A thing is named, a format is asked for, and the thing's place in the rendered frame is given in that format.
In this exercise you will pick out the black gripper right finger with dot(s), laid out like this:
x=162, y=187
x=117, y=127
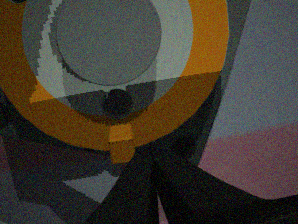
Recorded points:
x=189, y=195

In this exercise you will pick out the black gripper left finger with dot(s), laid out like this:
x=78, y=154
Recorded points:
x=134, y=198

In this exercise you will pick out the orange round plate with holes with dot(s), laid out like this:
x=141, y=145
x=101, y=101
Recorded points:
x=62, y=105

